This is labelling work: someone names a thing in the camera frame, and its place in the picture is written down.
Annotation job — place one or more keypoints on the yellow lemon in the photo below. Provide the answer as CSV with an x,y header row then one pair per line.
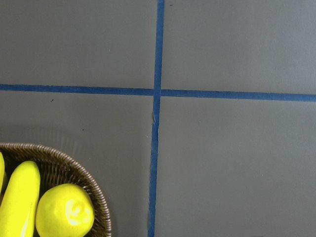
x,y
65,211

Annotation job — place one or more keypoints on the yellow banana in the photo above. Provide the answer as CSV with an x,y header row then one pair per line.
x,y
19,204
3,175

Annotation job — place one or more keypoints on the brown wicker basket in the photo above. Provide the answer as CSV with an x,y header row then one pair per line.
x,y
55,168

